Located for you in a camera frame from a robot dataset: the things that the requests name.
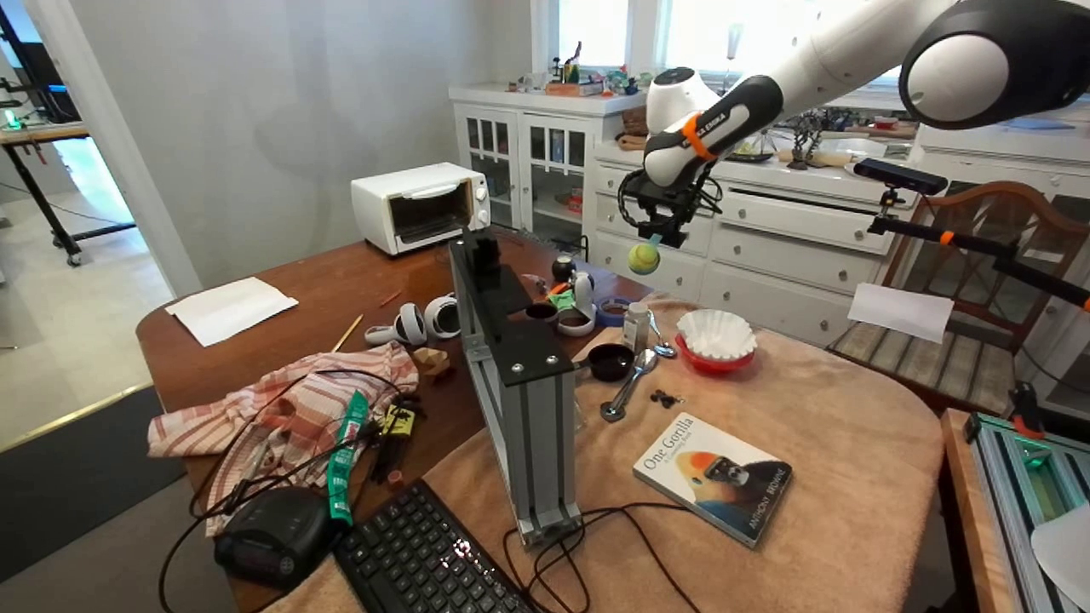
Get metal spoon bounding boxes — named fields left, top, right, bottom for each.
left=595, top=345, right=666, bottom=426

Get wooden pencil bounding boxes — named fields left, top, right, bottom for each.
left=328, top=308, right=367, bottom=356

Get green ball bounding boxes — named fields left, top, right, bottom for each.
left=627, top=237, right=666, bottom=280

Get white paper sheet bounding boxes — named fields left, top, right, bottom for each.
left=165, top=273, right=303, bottom=350
left=846, top=280, right=957, bottom=348

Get black table cables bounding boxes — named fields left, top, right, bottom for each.
left=493, top=493, right=707, bottom=613

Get white headphones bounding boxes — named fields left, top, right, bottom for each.
left=361, top=291, right=468, bottom=350

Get black stereo camera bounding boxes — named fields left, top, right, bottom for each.
left=853, top=152, right=954, bottom=196

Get white curved plastic holder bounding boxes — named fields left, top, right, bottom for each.
left=556, top=265, right=604, bottom=340

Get wooden platform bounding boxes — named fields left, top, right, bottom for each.
left=938, top=404, right=1027, bottom=613

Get glass salt shaker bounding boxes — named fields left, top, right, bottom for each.
left=620, top=295, right=657, bottom=356

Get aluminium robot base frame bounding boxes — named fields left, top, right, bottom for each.
left=964, top=407, right=1090, bottom=613

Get paperback book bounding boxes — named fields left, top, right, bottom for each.
left=630, top=407, right=797, bottom=550

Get black mounting pole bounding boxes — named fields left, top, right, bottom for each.
left=865, top=207, right=1090, bottom=308

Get beige towel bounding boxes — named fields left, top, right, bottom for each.
left=263, top=284, right=947, bottom=613

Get black measuring cup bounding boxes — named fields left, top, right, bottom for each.
left=584, top=340, right=637, bottom=383

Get wooden chair striped cushion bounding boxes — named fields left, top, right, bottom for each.
left=828, top=176, right=1090, bottom=421

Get wooden desk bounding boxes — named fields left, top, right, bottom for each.
left=0, top=105, right=139, bottom=269

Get white drawer dresser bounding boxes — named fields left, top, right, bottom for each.
left=587, top=121, right=1090, bottom=350

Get white toaster oven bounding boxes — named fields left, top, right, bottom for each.
left=347, top=158, right=493, bottom=258

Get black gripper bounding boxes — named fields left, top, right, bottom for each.
left=612, top=152, right=730, bottom=250

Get brown round nut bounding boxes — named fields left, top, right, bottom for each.
left=410, top=345, right=456, bottom=380

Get pink striped cloth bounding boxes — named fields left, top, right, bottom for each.
left=147, top=340, right=424, bottom=539

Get black clock radio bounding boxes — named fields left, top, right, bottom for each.
left=210, top=482, right=340, bottom=588

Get yellow black tag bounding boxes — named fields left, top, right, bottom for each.
left=376, top=397, right=419, bottom=443

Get red bowl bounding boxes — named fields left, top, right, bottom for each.
left=675, top=306, right=764, bottom=380

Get green plastic tool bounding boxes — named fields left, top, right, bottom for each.
left=324, top=387, right=376, bottom=527

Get black keyboard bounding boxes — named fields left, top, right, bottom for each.
left=332, top=475, right=540, bottom=613

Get white glass door cabinet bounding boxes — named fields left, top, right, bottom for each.
left=447, top=84, right=643, bottom=263

